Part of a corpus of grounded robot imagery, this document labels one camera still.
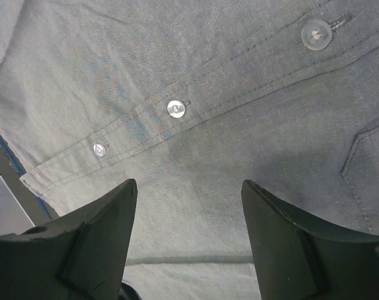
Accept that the grey button shirt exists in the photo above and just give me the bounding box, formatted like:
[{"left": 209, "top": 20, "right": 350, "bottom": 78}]
[{"left": 0, "top": 1, "right": 379, "bottom": 299}]

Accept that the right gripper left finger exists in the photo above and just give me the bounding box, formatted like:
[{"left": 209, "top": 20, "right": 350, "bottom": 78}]
[{"left": 0, "top": 179, "right": 137, "bottom": 299}]

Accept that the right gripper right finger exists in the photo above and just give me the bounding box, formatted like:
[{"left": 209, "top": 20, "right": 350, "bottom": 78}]
[{"left": 241, "top": 180, "right": 379, "bottom": 299}]

